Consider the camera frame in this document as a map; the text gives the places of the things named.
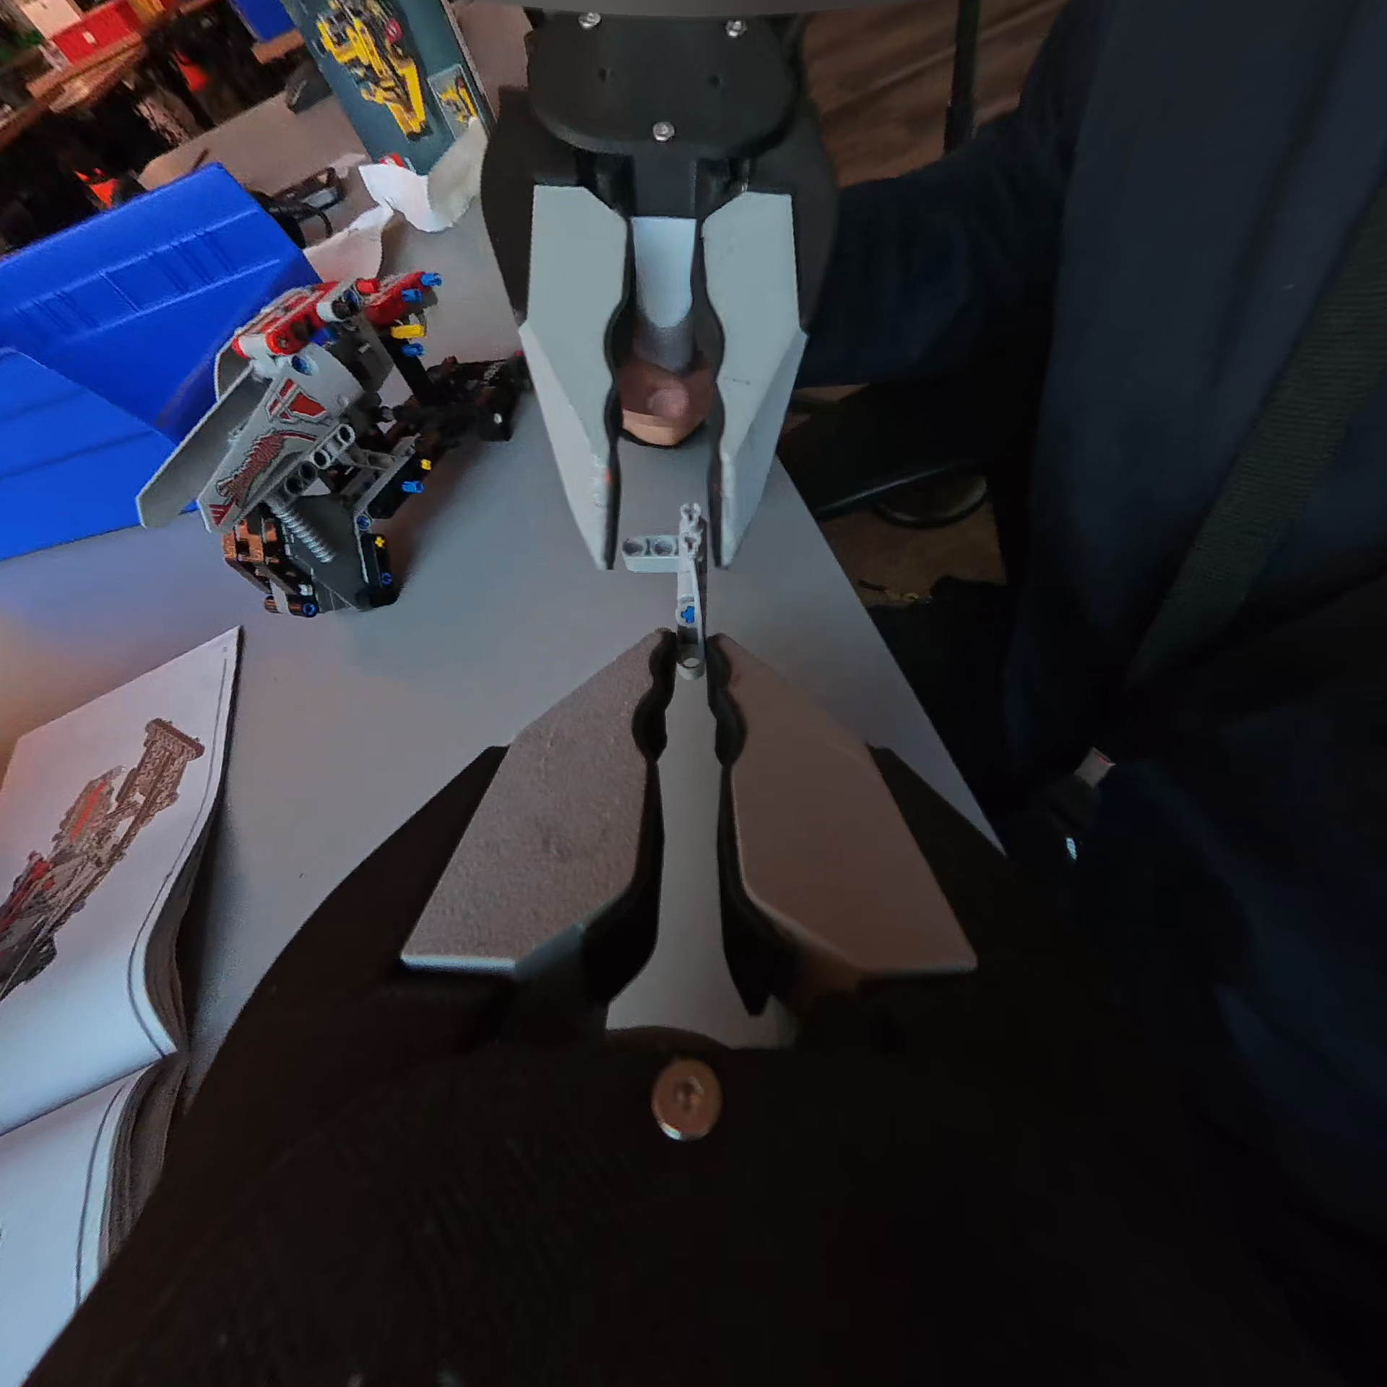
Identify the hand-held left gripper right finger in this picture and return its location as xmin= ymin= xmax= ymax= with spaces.
xmin=702 ymin=634 xmax=980 ymax=1017

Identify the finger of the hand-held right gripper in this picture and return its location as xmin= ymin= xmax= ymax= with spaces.
xmin=517 ymin=182 xmax=636 ymax=573
xmin=699 ymin=190 xmax=813 ymax=573

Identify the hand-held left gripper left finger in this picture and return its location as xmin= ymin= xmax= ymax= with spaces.
xmin=402 ymin=629 xmax=671 ymax=1006

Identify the grey lego beam assembly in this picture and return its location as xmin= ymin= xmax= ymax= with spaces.
xmin=623 ymin=502 xmax=714 ymax=680

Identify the person's right forearm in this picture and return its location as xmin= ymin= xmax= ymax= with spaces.
xmin=797 ymin=102 xmax=1085 ymax=393

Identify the yellow vehicle lego box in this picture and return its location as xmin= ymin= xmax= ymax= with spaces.
xmin=285 ymin=0 xmax=493 ymax=177

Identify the partly built lego truck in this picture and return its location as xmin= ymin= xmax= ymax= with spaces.
xmin=136 ymin=269 xmax=532 ymax=621

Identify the open lego instruction booklet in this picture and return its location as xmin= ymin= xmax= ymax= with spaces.
xmin=0 ymin=624 xmax=243 ymax=1306

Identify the person's right hand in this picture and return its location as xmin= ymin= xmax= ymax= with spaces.
xmin=618 ymin=360 xmax=724 ymax=453

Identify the crumpled white paper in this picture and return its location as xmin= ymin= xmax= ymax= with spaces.
xmin=304 ymin=139 xmax=493 ymax=286

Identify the black pole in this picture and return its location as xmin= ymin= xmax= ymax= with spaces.
xmin=942 ymin=0 xmax=985 ymax=155

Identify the large blue plastic bin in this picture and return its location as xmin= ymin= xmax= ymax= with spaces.
xmin=0 ymin=162 xmax=324 ymax=562

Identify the person's dark blue clothing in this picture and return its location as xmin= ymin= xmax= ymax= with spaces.
xmin=780 ymin=0 xmax=1387 ymax=1387

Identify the red storage bin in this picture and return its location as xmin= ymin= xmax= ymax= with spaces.
xmin=49 ymin=15 xmax=123 ymax=69

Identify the black cable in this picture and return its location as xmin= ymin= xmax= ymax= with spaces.
xmin=258 ymin=172 xmax=351 ymax=236

